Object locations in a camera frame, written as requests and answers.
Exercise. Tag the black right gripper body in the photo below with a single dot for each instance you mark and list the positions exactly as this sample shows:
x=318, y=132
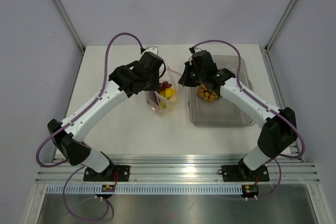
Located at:
x=199, y=76

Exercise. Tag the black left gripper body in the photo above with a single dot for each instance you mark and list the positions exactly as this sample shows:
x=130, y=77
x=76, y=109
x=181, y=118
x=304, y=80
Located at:
x=153, y=83

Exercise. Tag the red grape bunch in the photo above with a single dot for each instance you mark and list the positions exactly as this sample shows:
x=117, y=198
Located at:
x=165, y=85

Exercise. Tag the yellow banana bunch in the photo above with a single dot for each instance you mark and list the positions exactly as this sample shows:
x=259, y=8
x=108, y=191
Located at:
x=167, y=99

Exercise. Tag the brown longan bunch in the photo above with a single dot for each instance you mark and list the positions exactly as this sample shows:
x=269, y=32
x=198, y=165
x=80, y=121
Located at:
x=206, y=94

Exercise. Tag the clear red-dotted zip bag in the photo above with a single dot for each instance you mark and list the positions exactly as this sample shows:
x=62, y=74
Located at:
x=172, y=77

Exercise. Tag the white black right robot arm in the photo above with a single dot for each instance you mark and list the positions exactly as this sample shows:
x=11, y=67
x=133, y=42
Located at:
x=278, y=126

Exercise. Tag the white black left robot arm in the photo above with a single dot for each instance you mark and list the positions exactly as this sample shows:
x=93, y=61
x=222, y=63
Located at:
x=69, y=134

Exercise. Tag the clear grey plastic bin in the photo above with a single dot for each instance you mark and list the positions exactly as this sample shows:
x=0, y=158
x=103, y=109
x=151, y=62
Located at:
x=221, y=112

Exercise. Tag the left small circuit board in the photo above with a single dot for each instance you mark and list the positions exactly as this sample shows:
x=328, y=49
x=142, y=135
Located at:
x=108, y=188

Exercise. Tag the small circuit board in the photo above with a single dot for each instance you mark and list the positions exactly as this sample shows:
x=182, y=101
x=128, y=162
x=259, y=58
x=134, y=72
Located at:
x=108, y=188
x=250, y=190

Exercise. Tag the right small circuit board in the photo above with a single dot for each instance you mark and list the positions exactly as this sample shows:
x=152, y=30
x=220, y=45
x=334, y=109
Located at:
x=250, y=190

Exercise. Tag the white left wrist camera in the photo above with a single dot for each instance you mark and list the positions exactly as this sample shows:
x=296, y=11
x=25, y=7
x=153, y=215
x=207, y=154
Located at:
x=152, y=49

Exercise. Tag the aluminium mounting rail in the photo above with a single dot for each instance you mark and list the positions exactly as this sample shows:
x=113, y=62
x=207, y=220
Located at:
x=177, y=175

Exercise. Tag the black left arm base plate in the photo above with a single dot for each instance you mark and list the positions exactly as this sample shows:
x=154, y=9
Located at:
x=117, y=173

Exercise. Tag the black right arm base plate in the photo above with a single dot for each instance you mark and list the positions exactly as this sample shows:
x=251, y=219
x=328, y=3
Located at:
x=231, y=173

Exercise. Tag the right aluminium frame post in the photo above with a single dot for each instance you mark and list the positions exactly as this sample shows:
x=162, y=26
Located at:
x=281, y=24

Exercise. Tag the aluminium frame post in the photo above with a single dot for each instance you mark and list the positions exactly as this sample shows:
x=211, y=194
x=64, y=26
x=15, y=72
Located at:
x=281, y=24
x=67, y=21

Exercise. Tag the left aluminium frame post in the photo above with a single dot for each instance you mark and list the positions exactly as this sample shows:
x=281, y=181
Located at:
x=67, y=21

